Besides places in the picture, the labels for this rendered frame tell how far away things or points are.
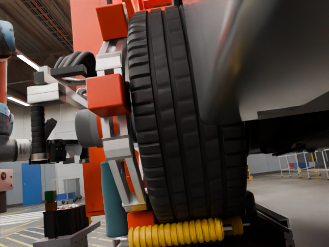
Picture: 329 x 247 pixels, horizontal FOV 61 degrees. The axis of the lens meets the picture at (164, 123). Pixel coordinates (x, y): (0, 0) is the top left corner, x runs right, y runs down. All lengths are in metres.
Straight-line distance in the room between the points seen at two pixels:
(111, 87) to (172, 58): 0.15
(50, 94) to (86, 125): 0.16
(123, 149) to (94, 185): 0.73
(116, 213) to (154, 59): 0.58
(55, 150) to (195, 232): 0.57
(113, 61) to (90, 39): 0.83
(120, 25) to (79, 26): 0.78
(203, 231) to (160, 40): 0.48
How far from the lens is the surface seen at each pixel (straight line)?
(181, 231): 0.77
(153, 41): 0.66
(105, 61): 0.71
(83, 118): 0.91
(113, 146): 0.65
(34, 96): 0.84
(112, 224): 1.03
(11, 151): 1.03
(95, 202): 1.37
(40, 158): 0.81
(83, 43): 1.54
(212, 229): 0.77
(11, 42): 1.27
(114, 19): 0.82
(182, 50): 0.63
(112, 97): 0.58
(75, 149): 1.10
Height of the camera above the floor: 0.67
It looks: 10 degrees up
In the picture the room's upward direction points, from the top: 7 degrees counter-clockwise
